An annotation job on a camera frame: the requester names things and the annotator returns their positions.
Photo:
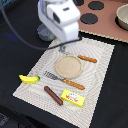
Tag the toy fork orange handle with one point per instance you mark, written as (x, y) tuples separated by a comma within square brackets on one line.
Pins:
[(54, 77)]

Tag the tan wooden plate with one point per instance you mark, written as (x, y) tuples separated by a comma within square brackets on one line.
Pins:
[(69, 66)]

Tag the yellow toy butter box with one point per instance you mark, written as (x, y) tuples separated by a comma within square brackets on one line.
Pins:
[(73, 98)]

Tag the beige bowl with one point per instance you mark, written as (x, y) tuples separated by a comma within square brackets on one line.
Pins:
[(122, 15)]

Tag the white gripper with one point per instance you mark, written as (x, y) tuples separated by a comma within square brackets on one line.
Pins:
[(60, 17)]

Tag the toy knife orange handle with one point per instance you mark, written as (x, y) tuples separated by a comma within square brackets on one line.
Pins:
[(62, 50)]

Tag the yellow toy banana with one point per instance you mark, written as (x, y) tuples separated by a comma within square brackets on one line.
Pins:
[(29, 80)]

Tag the black stove burner disc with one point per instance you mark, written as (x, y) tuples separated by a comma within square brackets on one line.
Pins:
[(96, 5), (78, 2), (89, 18)]

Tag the brown toy sausage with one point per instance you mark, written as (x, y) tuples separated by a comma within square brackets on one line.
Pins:
[(53, 95)]

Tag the pink toy stove board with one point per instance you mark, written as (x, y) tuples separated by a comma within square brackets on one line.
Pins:
[(106, 25)]

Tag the beige woven placemat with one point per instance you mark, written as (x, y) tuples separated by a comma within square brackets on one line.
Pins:
[(92, 77)]

